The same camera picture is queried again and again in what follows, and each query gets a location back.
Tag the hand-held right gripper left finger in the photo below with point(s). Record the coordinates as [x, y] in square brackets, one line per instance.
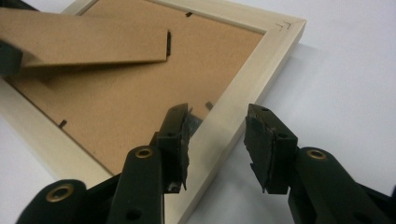
[174, 155]

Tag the pale wooden photo frame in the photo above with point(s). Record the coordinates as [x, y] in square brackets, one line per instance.
[124, 102]

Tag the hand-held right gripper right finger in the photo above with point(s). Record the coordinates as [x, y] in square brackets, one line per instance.
[274, 155]

